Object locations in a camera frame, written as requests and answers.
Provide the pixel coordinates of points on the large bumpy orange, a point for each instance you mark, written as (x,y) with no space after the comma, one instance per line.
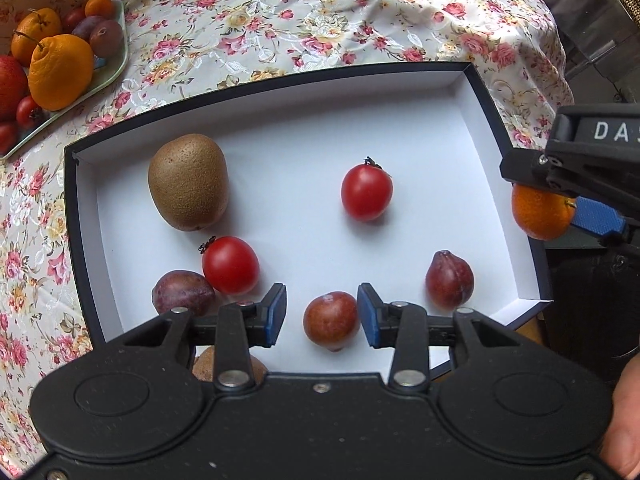
(60,75)

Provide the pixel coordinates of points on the cherry tomato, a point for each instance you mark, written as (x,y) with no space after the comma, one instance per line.
(28,112)
(230,266)
(366,192)
(6,137)

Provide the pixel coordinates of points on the red apple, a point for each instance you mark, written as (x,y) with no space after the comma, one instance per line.
(11,87)

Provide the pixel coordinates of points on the dark purple plum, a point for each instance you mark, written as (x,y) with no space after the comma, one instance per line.
(180,292)

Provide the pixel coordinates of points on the dark red plum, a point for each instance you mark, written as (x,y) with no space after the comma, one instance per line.
(74,19)

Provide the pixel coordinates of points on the dark furniture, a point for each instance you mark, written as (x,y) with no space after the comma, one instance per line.
(590,35)

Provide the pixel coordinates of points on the red purple plum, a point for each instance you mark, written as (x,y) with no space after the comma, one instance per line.
(449,280)

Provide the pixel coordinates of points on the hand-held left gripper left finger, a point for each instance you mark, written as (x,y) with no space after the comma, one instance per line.
(276,317)

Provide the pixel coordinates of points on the plum on plate right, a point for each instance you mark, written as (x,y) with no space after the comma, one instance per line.
(106,39)

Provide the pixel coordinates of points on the white box with dark rim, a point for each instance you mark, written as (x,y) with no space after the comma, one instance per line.
(300,125)

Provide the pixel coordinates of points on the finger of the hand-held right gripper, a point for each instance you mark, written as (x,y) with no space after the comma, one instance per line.
(595,220)
(530,167)

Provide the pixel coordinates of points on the person's right hand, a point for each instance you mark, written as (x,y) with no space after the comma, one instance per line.
(625,425)

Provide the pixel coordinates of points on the pale green plate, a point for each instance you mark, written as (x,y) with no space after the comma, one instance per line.
(107,67)

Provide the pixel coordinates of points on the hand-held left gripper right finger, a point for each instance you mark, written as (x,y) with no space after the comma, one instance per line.
(367,317)

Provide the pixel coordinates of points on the floral tablecloth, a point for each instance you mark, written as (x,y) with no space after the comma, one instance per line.
(300,10)

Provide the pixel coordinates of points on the small mandarin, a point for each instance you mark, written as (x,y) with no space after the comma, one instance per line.
(99,6)
(540,212)

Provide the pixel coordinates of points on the brown kiwi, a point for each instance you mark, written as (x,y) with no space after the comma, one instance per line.
(187,182)
(205,367)

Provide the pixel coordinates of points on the round orange with stem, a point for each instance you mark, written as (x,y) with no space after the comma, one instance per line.
(32,35)

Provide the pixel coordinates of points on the red brown plum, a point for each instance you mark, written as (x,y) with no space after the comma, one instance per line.
(330,320)

